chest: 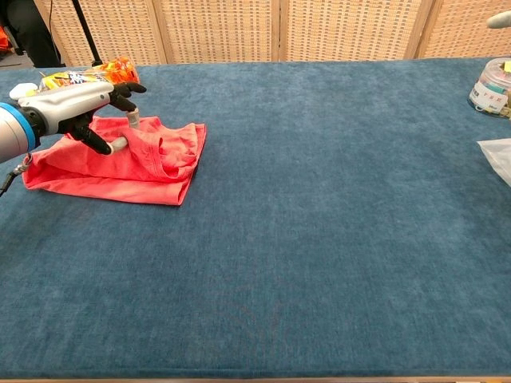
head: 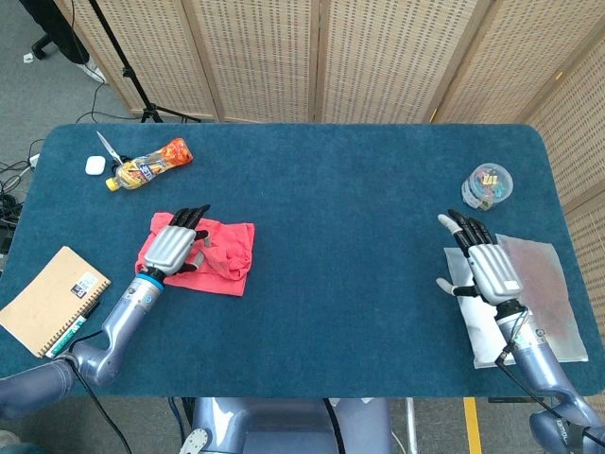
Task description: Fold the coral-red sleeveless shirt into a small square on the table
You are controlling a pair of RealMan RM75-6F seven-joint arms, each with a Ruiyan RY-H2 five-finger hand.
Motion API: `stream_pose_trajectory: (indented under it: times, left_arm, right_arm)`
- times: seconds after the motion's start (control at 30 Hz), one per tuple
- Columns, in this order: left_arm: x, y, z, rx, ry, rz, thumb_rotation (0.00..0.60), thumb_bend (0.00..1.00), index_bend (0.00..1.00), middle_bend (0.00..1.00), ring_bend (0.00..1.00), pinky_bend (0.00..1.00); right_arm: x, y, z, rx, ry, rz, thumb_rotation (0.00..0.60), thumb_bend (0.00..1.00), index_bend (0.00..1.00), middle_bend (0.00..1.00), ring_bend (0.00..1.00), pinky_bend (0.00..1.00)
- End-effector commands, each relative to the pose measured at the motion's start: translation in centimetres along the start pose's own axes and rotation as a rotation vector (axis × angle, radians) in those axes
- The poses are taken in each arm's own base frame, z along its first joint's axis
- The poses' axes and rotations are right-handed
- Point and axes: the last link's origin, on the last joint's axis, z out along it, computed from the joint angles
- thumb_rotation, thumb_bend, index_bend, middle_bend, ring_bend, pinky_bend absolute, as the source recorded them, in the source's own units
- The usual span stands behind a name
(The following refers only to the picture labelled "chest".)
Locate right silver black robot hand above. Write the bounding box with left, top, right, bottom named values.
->
left=486, top=10, right=511, bottom=29

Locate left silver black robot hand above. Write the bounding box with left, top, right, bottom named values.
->
left=18, top=77, right=148, bottom=156

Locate red t-shirt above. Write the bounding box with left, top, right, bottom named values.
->
left=22, top=115, right=208, bottom=207

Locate orange yellow drink bottle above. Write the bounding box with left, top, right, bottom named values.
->
left=39, top=57, right=141, bottom=91

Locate black tripod stand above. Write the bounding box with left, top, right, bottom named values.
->
left=70, top=0, right=103, bottom=67

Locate clear jar of clips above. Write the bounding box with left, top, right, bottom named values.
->
left=467, top=57, right=511, bottom=120

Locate frosted bag with white cloth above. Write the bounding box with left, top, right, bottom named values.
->
left=477, top=138, right=511, bottom=188

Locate wicker folding screen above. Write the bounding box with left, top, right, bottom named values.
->
left=34, top=0, right=511, bottom=67

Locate blue table cloth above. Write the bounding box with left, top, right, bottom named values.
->
left=0, top=57, right=511, bottom=380

